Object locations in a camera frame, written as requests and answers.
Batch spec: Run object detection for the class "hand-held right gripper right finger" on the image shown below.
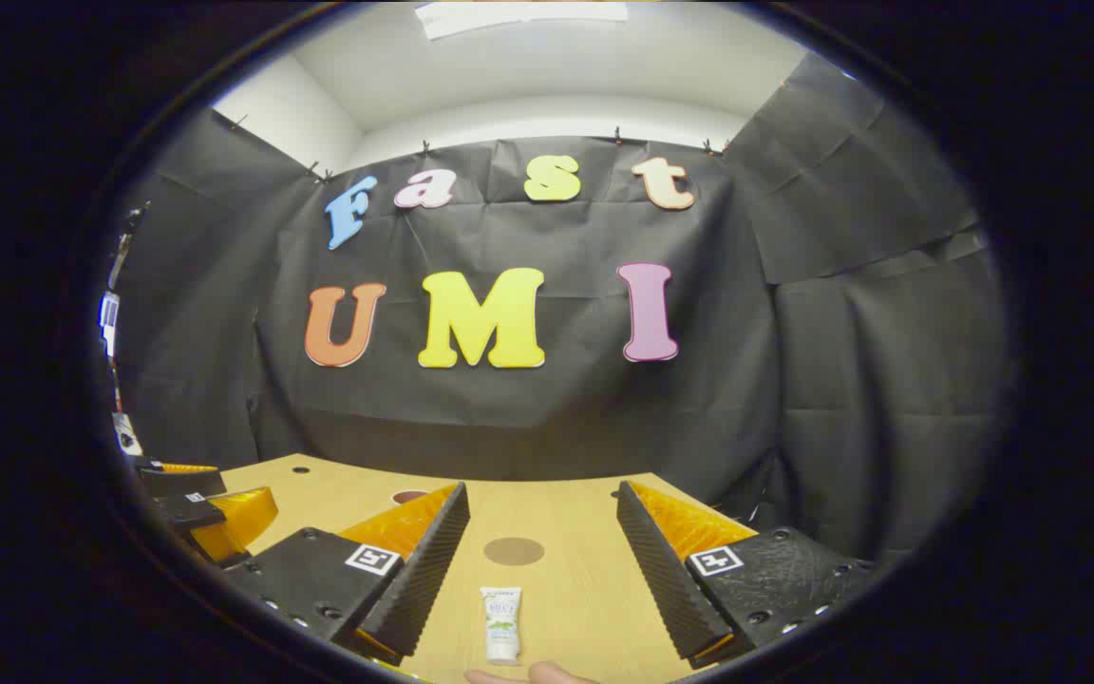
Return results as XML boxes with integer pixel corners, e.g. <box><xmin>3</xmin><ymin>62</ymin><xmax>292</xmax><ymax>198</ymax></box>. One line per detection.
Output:
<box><xmin>615</xmin><ymin>480</ymin><xmax>876</xmax><ymax>671</ymax></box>

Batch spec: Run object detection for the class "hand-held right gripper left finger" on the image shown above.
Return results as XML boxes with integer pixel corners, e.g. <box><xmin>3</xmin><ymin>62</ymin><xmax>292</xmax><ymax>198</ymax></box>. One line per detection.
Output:
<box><xmin>222</xmin><ymin>482</ymin><xmax>472</xmax><ymax>668</ymax></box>

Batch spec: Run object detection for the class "white toothpaste tube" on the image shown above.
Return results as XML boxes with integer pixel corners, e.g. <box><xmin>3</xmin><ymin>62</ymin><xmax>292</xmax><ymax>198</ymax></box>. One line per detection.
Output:
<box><xmin>480</xmin><ymin>586</ymin><xmax>523</xmax><ymax>666</ymax></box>

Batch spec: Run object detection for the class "round brown coaster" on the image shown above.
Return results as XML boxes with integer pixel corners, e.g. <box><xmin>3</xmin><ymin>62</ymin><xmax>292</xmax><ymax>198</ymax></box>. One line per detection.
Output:
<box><xmin>483</xmin><ymin>537</ymin><xmax>546</xmax><ymax>567</ymax></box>

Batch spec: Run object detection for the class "wooden desktop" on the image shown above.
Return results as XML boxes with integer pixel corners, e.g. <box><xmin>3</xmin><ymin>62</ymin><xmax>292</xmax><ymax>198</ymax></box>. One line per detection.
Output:
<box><xmin>210</xmin><ymin>453</ymin><xmax>762</xmax><ymax>684</ymax></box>

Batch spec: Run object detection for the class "black backdrop cloth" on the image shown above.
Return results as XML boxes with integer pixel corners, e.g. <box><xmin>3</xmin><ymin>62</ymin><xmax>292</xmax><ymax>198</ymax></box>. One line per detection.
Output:
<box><xmin>110</xmin><ymin>47</ymin><xmax>1018</xmax><ymax>561</ymax></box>

